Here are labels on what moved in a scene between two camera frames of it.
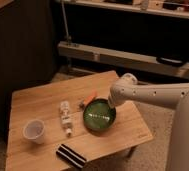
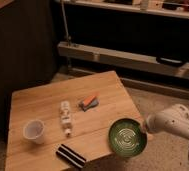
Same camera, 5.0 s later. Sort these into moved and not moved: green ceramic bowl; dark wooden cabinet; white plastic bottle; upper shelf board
Moved: green ceramic bowl
Not moved: white plastic bottle; upper shelf board; dark wooden cabinet
